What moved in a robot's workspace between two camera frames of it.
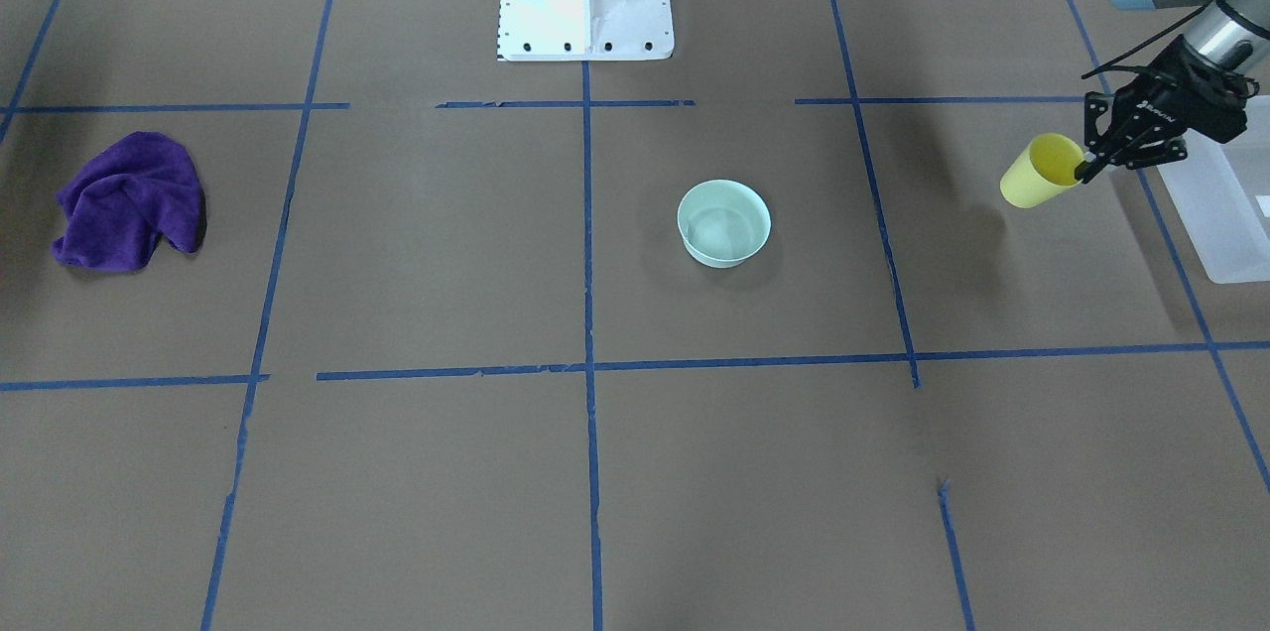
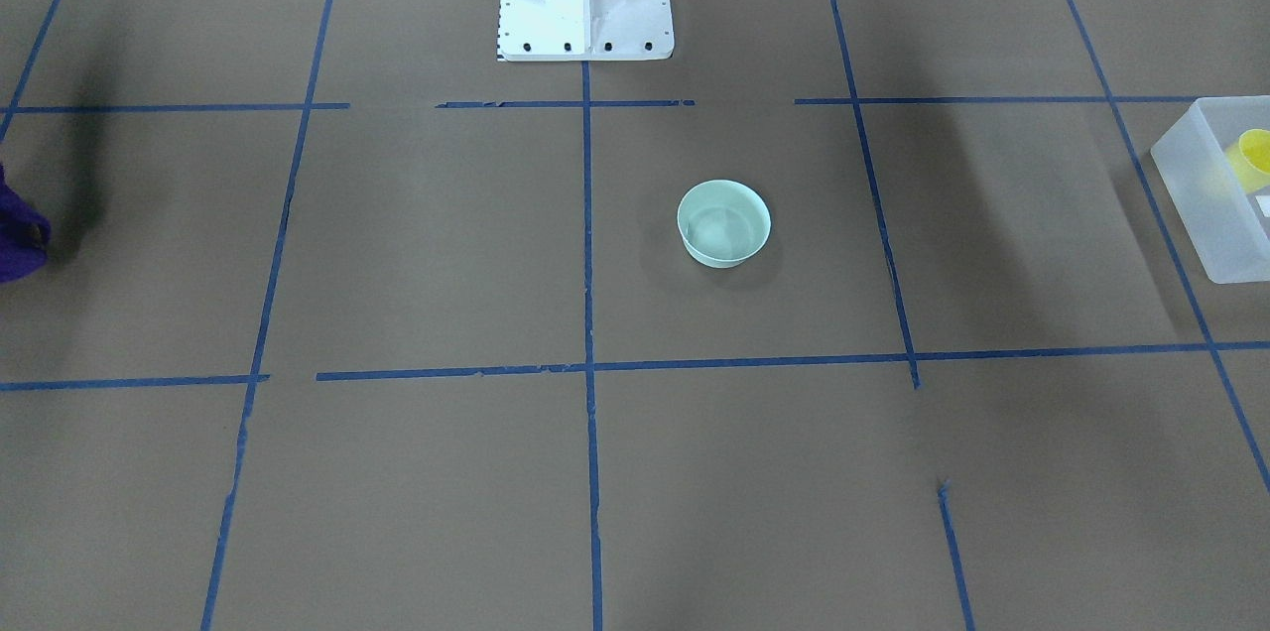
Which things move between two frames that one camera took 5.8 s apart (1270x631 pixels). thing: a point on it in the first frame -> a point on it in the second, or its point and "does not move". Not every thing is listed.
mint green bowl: x=722 y=222 does not move
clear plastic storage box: x=1221 y=193 does not move
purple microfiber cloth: x=124 y=198 -> x=24 y=235
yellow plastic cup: x=1044 y=169 -> x=1247 y=160
